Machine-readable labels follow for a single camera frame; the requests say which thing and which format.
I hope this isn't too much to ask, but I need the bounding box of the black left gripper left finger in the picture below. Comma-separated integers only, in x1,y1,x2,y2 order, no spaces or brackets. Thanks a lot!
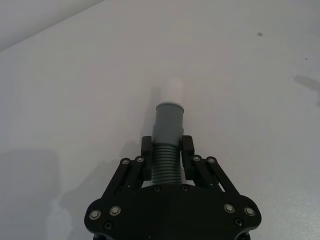
104,135,154,200

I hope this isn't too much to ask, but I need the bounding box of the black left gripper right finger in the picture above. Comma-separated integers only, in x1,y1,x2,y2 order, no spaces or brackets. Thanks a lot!
181,135,240,198

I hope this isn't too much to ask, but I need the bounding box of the grey ribbed hose white tip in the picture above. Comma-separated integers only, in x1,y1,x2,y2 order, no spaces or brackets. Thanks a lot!
150,78,187,186

